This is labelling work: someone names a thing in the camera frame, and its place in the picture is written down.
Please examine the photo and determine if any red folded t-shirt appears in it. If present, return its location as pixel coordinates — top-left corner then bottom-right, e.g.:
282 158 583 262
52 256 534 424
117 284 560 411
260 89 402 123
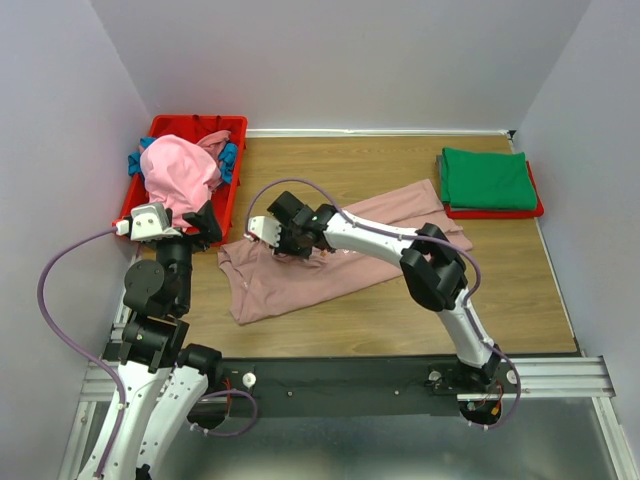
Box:
441 160 545 219

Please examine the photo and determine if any dusty pink printed t-shirt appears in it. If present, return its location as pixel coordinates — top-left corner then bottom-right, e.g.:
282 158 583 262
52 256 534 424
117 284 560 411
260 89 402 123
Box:
218 180 472 325

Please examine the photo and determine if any green folded t-shirt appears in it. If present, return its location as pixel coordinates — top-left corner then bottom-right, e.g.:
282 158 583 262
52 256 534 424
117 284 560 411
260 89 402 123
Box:
440 147 538 211

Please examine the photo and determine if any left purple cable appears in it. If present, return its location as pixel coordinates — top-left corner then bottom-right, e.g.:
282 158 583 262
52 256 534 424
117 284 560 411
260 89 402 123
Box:
37 227 260 476

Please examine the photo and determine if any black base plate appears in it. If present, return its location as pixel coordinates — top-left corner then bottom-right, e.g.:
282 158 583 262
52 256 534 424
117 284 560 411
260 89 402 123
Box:
223 355 516 418

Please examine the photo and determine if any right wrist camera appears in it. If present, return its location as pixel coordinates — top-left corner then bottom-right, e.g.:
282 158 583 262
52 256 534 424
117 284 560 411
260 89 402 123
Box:
245 216 282 248

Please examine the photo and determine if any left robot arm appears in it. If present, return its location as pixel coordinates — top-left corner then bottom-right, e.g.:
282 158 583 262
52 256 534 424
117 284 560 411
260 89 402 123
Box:
79 201 223 479

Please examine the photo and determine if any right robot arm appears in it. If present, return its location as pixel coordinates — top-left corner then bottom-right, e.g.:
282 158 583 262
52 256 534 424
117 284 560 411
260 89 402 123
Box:
268 191 501 392

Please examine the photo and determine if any blue t-shirt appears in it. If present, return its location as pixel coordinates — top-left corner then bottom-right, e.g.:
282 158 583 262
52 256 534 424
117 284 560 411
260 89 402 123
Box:
127 136 238 184

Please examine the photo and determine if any red plastic bin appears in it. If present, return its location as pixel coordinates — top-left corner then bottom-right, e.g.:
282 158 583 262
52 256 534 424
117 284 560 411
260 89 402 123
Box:
120 114 248 246

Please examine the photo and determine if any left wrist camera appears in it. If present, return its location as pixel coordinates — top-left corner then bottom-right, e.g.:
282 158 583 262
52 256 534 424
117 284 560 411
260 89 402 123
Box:
115 202 182 242

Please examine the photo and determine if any coral pink t-shirt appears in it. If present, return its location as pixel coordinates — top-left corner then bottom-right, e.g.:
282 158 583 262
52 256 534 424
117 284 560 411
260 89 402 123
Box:
197 130 231 161

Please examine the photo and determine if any aluminium frame rail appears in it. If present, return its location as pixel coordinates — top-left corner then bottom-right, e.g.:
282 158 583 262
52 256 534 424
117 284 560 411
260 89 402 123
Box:
60 300 614 479

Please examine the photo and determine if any light pink t-shirt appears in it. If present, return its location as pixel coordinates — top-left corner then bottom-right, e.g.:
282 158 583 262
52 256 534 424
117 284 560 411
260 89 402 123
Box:
140 135 221 229

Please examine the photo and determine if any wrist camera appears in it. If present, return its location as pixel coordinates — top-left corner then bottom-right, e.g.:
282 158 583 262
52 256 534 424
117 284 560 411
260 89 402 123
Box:
245 216 282 248
115 202 182 242

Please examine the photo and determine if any grey folded t-shirt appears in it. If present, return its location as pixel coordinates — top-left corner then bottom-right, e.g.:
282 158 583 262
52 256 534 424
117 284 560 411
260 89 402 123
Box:
436 155 445 189

